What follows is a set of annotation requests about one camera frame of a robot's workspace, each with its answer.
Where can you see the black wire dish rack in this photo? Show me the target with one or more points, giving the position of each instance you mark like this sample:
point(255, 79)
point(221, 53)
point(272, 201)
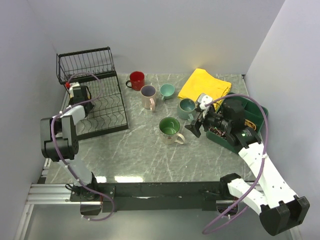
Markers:
point(95, 68)

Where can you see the red mug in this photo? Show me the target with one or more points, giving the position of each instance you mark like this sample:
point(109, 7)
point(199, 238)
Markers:
point(136, 80)

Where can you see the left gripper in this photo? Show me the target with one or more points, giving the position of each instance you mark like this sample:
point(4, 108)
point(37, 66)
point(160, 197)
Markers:
point(91, 105)

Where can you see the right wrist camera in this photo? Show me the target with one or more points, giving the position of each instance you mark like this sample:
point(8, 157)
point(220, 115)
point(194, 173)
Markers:
point(204, 103)

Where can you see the aluminium rail frame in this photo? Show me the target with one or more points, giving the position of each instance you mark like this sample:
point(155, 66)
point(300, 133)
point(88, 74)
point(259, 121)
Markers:
point(45, 194)

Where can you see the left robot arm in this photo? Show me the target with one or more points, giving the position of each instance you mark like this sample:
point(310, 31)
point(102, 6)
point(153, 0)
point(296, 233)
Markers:
point(59, 140)

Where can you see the speckled teal mug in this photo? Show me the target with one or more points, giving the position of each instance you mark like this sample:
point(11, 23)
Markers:
point(186, 109)

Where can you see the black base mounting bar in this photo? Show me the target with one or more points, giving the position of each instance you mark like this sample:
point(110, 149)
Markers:
point(148, 196)

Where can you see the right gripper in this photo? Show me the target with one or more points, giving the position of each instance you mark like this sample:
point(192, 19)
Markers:
point(195, 124)

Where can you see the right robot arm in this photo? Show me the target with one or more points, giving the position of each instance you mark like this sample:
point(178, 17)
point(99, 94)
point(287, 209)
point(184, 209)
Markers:
point(278, 206)

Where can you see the floral mug green inside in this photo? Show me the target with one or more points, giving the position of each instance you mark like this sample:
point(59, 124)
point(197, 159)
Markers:
point(169, 128)

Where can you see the pink mug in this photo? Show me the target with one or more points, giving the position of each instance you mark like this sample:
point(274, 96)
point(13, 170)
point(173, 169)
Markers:
point(149, 97)

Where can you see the green compartment organizer box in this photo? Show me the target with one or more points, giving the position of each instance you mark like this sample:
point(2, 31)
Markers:
point(252, 112)

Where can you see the yellow folded cloth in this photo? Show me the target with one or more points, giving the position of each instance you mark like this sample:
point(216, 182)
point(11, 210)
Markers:
point(201, 82)

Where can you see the small teal cup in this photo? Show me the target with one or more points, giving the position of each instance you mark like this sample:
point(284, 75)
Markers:
point(167, 91)

